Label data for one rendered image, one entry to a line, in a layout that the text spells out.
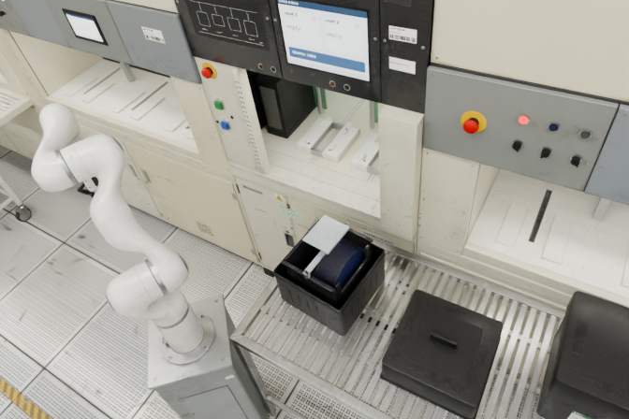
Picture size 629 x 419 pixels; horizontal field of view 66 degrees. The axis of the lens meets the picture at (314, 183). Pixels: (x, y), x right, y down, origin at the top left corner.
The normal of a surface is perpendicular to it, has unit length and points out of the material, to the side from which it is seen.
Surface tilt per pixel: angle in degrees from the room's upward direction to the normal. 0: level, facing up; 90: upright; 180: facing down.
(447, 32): 90
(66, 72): 90
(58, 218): 0
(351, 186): 0
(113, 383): 0
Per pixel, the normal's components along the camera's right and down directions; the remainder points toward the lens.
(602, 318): -0.11, -0.69
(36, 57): 0.85, 0.30
